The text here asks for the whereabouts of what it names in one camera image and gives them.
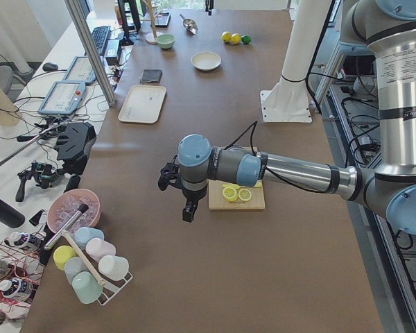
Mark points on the wooden glass stand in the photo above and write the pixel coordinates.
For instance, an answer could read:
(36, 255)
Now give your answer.
(151, 37)

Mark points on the metal ice scoop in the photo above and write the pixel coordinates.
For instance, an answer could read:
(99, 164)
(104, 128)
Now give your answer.
(189, 24)

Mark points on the near teach pendant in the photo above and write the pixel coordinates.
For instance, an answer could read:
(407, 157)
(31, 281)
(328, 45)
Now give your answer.
(63, 98)

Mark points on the black thermos bottle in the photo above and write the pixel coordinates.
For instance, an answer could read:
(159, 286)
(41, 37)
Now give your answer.
(9, 216)

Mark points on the aluminium frame post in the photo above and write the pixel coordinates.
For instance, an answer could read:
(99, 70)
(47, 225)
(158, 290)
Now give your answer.
(80, 22)

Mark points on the black keyboard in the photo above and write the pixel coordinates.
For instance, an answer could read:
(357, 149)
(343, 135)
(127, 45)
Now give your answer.
(100, 37)

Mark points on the yellow lemon near lime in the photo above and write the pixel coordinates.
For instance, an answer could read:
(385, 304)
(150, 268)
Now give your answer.
(235, 38)

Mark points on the grey cup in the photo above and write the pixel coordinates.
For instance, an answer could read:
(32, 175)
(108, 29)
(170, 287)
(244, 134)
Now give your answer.
(73, 267)

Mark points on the yellow cup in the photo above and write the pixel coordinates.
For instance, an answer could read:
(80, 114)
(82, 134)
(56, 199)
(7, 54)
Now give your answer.
(62, 255)

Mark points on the cream rabbit tray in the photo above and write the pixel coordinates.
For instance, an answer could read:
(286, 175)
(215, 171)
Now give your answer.
(142, 104)

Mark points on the green lime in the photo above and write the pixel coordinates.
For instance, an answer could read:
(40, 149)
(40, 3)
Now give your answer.
(246, 39)

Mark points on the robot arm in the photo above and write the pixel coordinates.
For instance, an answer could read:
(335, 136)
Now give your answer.
(388, 28)

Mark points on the grey folded cloth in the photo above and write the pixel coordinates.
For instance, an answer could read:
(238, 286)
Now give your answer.
(151, 76)

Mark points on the metal muddler tool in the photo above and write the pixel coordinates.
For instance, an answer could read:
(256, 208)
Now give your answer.
(81, 210)

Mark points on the yellow lemon outer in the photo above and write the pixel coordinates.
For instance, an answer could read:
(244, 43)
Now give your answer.
(226, 37)

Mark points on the mint cup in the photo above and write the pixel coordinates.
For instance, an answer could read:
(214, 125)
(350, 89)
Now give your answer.
(86, 287)

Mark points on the lemon slice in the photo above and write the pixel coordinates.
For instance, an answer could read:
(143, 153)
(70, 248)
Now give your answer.
(244, 194)
(230, 194)

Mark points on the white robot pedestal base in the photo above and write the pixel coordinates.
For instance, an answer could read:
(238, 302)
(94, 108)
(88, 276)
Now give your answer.
(287, 101)

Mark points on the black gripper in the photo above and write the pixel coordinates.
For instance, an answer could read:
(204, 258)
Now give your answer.
(191, 195)

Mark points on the computer mouse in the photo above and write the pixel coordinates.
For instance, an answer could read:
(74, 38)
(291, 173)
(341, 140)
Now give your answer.
(49, 66)

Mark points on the pink cup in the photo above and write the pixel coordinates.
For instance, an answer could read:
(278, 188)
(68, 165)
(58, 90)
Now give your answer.
(97, 248)

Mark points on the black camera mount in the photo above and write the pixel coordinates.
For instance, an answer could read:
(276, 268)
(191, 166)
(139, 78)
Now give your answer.
(73, 146)

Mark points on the lemon slice upper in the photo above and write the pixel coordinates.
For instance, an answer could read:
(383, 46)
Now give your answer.
(244, 194)

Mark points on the far teach pendant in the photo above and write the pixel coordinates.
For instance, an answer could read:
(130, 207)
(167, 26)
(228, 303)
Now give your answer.
(80, 70)

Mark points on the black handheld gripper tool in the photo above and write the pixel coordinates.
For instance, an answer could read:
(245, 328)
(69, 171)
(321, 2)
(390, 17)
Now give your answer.
(44, 174)

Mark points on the blue cup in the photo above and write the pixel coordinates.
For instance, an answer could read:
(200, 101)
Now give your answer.
(84, 234)

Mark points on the light green bowl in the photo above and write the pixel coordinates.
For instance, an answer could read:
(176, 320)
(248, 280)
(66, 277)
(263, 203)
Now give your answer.
(165, 41)

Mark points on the lemon slice lower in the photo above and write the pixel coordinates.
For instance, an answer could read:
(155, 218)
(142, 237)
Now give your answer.
(230, 194)

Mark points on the cream round plate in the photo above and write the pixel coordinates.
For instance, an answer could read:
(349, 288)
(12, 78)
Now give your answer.
(206, 61)

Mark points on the white cup rack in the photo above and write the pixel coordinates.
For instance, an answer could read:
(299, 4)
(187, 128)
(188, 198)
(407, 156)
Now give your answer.
(112, 288)

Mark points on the pink bowl with ice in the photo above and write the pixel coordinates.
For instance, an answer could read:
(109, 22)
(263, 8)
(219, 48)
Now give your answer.
(68, 204)

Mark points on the teach pendant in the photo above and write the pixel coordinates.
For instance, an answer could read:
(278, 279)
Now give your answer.
(80, 70)
(63, 98)

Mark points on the bamboo cutting board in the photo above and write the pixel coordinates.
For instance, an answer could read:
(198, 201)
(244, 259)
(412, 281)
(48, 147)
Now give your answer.
(235, 204)

